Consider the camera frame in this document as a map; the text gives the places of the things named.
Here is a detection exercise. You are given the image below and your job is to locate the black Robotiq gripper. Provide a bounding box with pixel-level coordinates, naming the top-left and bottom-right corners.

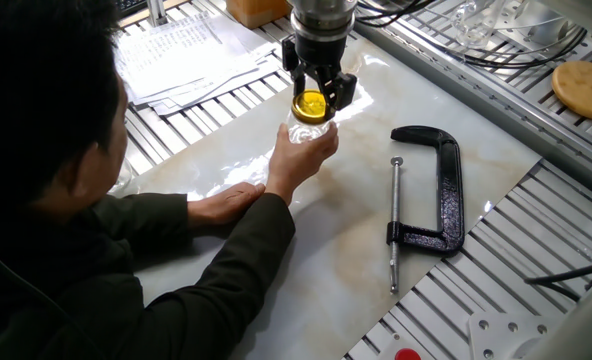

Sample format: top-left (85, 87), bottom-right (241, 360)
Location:
top-left (281, 30), bottom-right (359, 122)

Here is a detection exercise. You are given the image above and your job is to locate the gold metal jar lid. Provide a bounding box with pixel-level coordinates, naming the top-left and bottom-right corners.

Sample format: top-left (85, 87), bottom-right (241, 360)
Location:
top-left (290, 88), bottom-right (335, 126)

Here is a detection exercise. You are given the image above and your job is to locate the clear glass jar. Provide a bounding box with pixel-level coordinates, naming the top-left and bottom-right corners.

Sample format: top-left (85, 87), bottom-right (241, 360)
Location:
top-left (285, 110), bottom-right (333, 145)

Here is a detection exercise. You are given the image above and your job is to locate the right forearm dark sleeve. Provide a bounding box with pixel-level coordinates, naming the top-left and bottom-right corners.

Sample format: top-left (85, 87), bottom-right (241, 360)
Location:
top-left (125, 192), bottom-right (297, 360)

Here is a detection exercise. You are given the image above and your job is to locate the left forearm dark sleeve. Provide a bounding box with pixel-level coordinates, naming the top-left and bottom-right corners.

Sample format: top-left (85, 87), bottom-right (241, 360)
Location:
top-left (93, 192), bottom-right (193, 261)

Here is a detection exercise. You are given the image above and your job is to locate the clear empty jar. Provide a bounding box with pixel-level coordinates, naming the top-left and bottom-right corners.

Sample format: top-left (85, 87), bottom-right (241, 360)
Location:
top-left (109, 158), bottom-right (136, 196)

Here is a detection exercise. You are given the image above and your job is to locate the person's right hand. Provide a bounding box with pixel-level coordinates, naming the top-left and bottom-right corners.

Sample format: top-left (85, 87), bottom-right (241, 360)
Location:
top-left (264, 120), bottom-right (340, 206)

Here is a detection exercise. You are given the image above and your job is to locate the person's left hand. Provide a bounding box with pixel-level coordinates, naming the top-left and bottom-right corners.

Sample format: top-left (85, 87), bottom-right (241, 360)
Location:
top-left (187, 181), bottom-right (267, 231)

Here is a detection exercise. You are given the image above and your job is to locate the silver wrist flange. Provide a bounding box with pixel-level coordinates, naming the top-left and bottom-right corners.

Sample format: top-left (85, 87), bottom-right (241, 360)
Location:
top-left (288, 0), bottom-right (358, 41)

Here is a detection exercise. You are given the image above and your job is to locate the wooden block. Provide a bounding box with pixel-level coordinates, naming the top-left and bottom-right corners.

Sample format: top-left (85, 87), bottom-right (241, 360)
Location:
top-left (225, 0), bottom-right (292, 30)

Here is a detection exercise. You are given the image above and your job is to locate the white printed paper stack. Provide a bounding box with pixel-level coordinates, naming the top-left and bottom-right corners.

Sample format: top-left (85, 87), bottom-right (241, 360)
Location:
top-left (115, 10), bottom-right (280, 117)

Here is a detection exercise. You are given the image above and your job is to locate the marble pattern board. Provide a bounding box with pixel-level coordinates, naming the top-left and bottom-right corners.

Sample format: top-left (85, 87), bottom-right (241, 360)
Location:
top-left (125, 35), bottom-right (543, 360)

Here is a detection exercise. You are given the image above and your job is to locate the clear glass vessel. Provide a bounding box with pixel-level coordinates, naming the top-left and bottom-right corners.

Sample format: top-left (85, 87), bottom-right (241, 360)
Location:
top-left (448, 0), bottom-right (495, 50)

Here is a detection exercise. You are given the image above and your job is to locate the black C-clamp steel screw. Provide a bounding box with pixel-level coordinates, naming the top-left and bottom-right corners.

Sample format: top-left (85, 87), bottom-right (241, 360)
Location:
top-left (385, 124), bottom-right (466, 295)

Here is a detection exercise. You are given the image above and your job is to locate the black keyboard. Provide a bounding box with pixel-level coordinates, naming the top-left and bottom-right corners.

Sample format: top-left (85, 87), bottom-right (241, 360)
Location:
top-left (115, 0), bottom-right (150, 19)

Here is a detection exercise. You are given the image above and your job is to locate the clear plastic container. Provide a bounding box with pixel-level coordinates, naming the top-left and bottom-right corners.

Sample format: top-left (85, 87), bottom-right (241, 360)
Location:
top-left (495, 0), bottom-right (592, 49)

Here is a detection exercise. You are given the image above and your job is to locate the wooden round stand with dowel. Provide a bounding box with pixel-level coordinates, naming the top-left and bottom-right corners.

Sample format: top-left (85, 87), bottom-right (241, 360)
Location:
top-left (550, 52), bottom-right (592, 122)

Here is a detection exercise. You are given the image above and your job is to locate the person's head black hair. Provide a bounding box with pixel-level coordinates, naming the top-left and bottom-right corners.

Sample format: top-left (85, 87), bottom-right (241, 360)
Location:
top-left (0, 0), bottom-right (130, 221)

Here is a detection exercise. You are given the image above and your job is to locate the white button box red button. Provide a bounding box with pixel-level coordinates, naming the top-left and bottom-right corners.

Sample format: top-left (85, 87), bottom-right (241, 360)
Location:
top-left (375, 332), bottom-right (427, 360)

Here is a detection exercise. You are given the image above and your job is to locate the white perforated mounting plate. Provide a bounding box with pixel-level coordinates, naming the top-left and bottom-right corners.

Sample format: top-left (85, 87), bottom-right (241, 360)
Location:
top-left (468, 312), bottom-right (557, 360)

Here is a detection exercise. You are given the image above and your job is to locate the person's torso dark jacket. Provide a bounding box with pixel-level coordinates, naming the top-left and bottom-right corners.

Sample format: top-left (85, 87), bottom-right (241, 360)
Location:
top-left (0, 199), bottom-right (147, 360)

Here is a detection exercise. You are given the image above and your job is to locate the black gripper cable bundle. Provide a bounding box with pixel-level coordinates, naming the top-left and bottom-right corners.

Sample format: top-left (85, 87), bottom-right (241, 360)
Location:
top-left (355, 0), bottom-right (437, 29)

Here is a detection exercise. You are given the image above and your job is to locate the grey aluminium rail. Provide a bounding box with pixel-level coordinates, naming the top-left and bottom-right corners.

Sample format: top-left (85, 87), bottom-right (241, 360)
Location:
top-left (355, 9), bottom-right (592, 201)

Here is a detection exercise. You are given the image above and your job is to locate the silver metal post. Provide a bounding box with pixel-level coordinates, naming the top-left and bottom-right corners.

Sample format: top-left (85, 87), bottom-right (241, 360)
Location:
top-left (145, 0), bottom-right (170, 28)

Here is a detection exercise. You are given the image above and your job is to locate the black cable bundle on table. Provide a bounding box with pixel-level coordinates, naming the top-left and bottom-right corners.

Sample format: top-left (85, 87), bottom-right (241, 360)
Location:
top-left (450, 24), bottom-right (590, 70)

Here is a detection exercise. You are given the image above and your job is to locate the black cable by robot base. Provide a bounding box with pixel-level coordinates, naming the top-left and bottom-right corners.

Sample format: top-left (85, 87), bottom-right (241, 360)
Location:
top-left (524, 259), bottom-right (592, 303)

